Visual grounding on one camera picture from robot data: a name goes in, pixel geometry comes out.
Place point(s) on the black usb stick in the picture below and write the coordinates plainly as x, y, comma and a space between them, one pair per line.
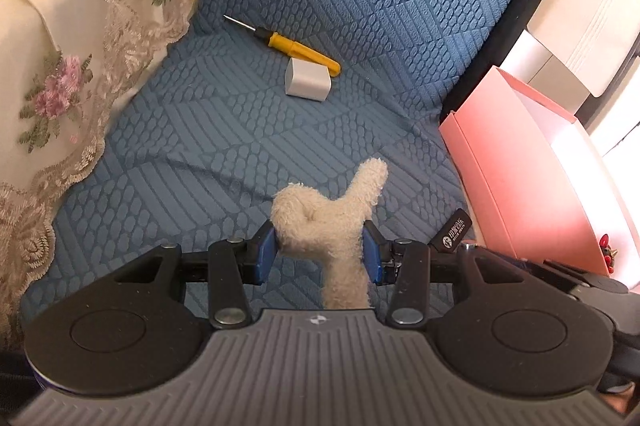
452, 233

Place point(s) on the yellow screwdriver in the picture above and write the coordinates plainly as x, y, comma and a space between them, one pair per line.
295, 49

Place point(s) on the small white charger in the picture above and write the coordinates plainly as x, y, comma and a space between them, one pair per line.
307, 80

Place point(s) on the cream plush toy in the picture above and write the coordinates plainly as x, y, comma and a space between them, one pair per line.
330, 226

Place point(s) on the blue textured chair cover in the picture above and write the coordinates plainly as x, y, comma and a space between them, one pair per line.
350, 5

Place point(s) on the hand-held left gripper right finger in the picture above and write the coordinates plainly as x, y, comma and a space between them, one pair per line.
372, 253

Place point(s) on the red toy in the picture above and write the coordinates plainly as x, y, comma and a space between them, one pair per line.
607, 248

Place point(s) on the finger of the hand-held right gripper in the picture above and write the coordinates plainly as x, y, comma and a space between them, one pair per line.
585, 276

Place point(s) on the pink cardboard box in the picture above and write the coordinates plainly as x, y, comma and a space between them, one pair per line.
510, 155

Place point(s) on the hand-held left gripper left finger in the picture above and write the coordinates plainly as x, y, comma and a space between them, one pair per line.
264, 253

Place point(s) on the floral lace bed sheet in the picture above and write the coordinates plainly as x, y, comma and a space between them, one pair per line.
75, 30

